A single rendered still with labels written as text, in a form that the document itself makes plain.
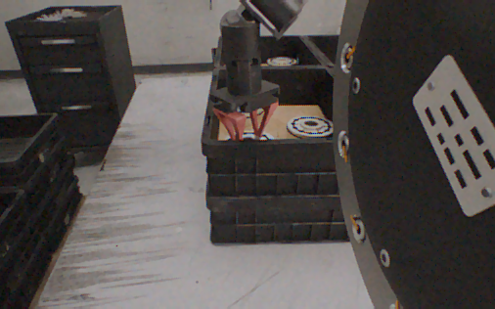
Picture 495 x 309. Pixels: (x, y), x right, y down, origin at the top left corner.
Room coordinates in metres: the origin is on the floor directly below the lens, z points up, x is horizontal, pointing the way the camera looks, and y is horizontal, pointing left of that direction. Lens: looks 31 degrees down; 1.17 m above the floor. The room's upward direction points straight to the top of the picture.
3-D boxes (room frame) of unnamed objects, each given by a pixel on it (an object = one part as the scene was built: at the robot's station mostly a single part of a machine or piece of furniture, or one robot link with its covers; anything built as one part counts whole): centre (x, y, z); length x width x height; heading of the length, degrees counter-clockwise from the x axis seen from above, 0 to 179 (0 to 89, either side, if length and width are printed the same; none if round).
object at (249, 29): (0.52, 0.01, 1.07); 0.07 x 0.06 x 0.07; 7
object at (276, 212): (0.64, -0.07, 0.76); 0.40 x 0.30 x 0.12; 2
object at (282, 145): (0.64, -0.07, 0.92); 0.40 x 0.30 x 0.02; 2
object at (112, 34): (2.04, 1.01, 0.45); 0.60 x 0.45 x 0.90; 7
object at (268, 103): (0.52, -0.01, 0.93); 0.07 x 0.07 x 0.09; 39
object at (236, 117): (0.51, 0.01, 0.93); 0.07 x 0.07 x 0.09; 39
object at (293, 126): (0.64, -0.14, 0.86); 0.10 x 0.10 x 0.01
